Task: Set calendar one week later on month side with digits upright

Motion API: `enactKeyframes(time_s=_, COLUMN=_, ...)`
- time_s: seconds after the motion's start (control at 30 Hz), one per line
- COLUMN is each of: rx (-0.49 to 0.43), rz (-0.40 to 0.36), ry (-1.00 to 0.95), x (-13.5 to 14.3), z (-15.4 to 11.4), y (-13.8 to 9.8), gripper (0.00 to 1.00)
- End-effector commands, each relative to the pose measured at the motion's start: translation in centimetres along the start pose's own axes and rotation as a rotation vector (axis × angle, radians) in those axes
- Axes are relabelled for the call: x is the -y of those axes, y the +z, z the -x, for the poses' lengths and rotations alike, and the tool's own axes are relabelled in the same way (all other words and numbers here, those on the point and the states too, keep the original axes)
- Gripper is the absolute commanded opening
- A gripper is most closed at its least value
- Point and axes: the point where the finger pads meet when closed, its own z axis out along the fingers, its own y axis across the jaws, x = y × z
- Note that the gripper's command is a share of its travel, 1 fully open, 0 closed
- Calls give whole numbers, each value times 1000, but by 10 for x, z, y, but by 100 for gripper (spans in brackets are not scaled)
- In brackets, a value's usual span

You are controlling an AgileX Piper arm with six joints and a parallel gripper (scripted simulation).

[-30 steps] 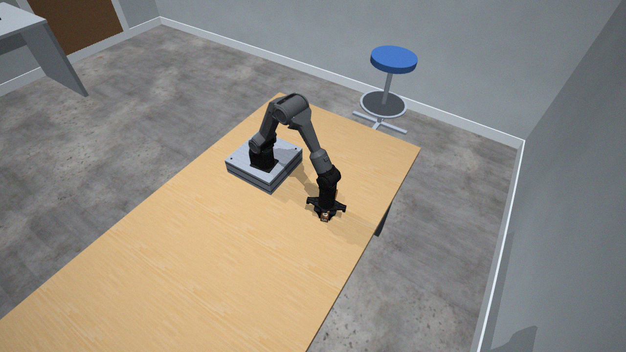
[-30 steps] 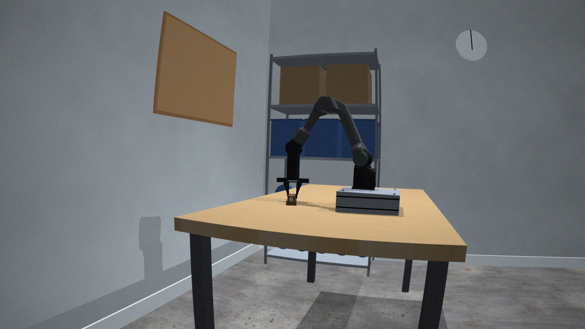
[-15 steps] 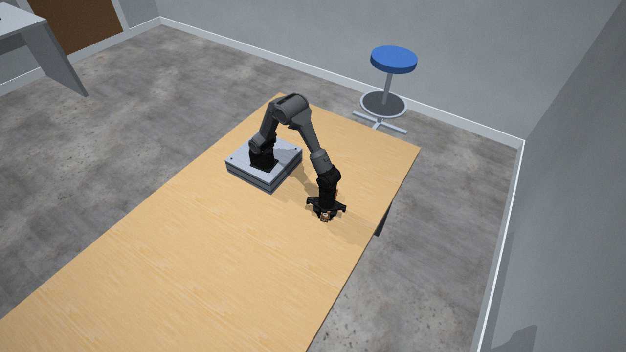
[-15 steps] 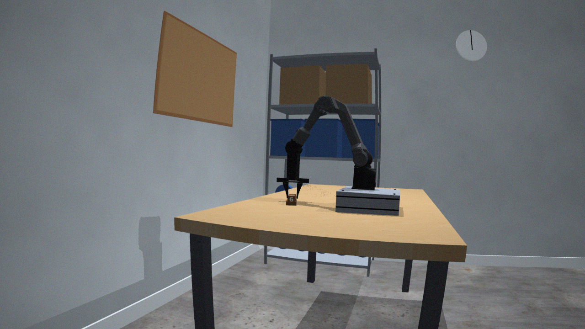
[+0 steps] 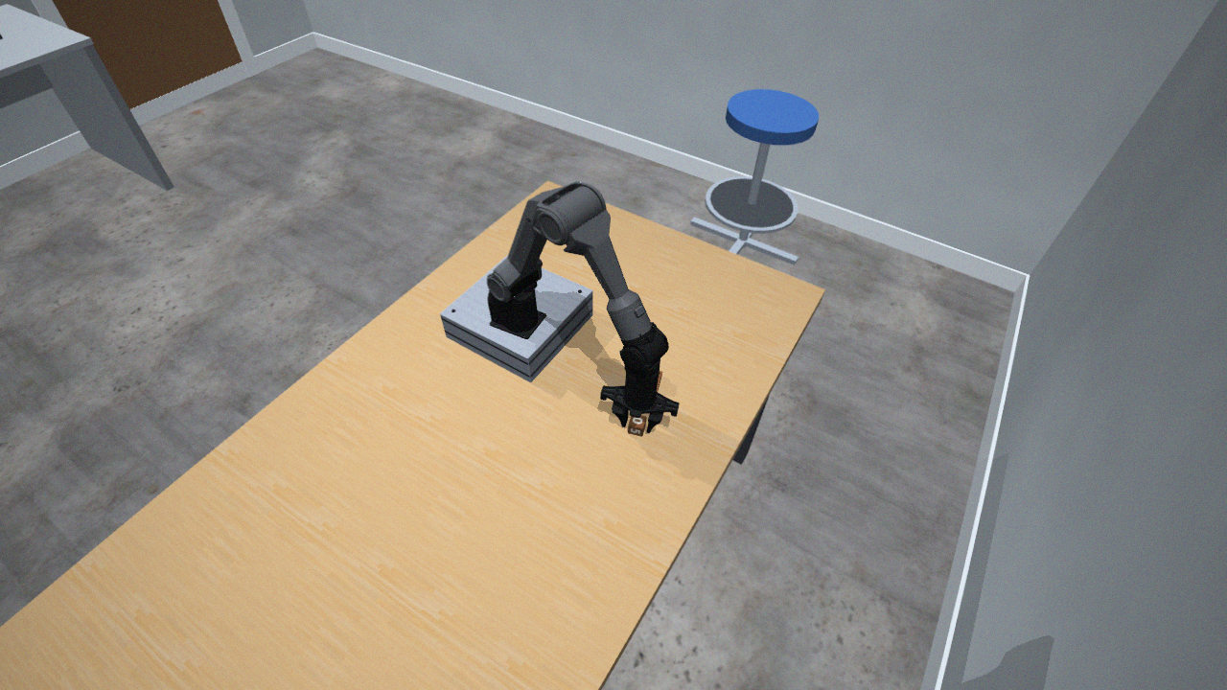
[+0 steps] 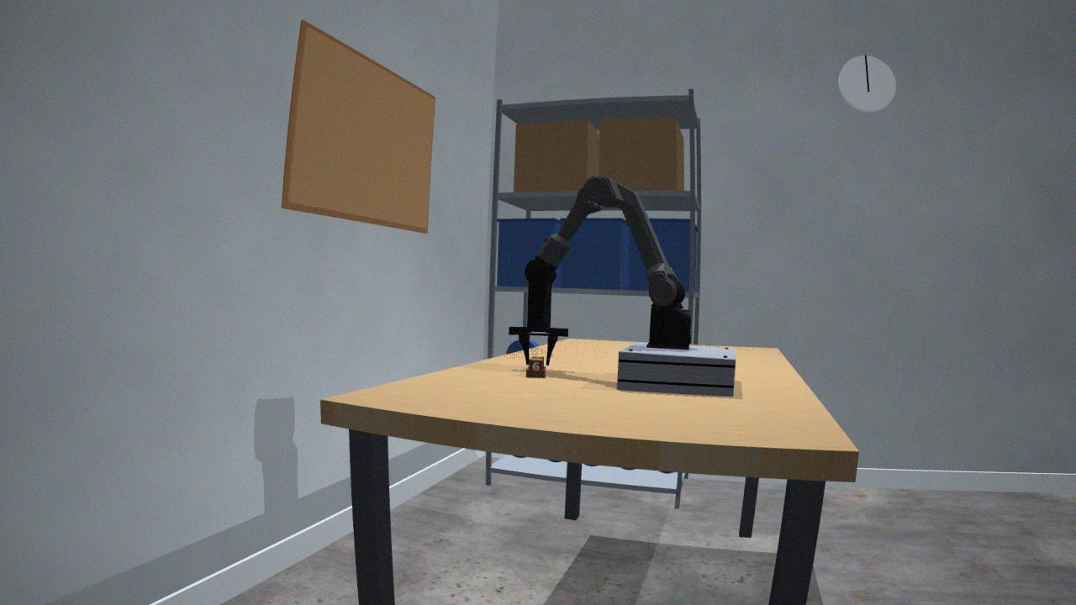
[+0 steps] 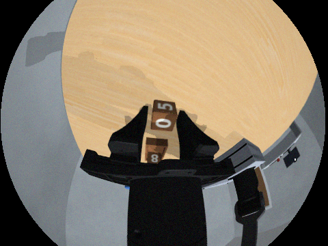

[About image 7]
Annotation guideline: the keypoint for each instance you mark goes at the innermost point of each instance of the brown rectangular tray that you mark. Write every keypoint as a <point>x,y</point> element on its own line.
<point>156,145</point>

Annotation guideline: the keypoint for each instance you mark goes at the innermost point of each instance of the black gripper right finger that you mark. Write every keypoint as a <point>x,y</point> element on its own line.
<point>195,144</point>

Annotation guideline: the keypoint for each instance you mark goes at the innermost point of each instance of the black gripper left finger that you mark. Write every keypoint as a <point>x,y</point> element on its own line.
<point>126,144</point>

